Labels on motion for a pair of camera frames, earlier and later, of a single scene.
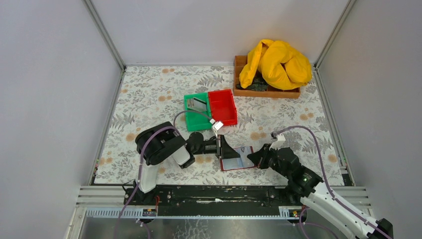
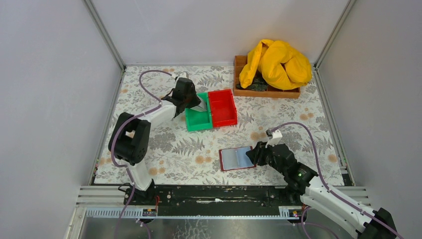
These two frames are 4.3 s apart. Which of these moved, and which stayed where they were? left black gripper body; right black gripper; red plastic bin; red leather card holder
Moved: left black gripper body
Stayed: red leather card holder; right black gripper; red plastic bin
